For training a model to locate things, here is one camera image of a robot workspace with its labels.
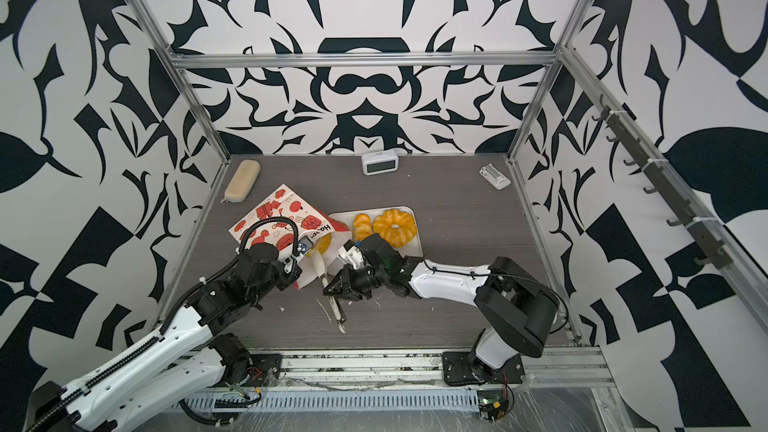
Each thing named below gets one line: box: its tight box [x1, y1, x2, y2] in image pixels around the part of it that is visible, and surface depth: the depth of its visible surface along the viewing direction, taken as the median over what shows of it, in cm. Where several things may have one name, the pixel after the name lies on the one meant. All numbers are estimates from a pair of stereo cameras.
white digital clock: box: [361, 151, 399, 176], surface depth 114 cm
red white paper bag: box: [228, 184, 351, 290], surface depth 88 cm
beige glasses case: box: [221, 160, 260, 203], surface depth 110 cm
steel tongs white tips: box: [311, 249, 347, 334], surface depth 74 cm
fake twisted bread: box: [352, 213, 373, 242], surface depth 98 cm
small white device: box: [479, 163, 511, 191], surface depth 115 cm
